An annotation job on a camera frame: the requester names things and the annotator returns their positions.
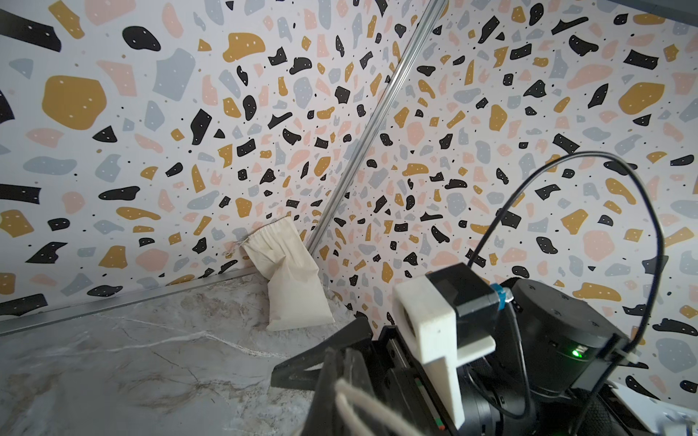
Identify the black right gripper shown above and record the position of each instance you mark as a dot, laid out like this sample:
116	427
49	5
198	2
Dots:
397	378

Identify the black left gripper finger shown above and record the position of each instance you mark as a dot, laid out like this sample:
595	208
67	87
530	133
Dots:
324	417

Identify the closed cream cloth bag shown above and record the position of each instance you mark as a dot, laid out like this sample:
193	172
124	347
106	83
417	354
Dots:
296	296

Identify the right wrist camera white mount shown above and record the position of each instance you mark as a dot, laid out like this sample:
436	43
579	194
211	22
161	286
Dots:
447	320

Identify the aluminium corner post right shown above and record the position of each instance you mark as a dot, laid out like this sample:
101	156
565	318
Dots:
430	17

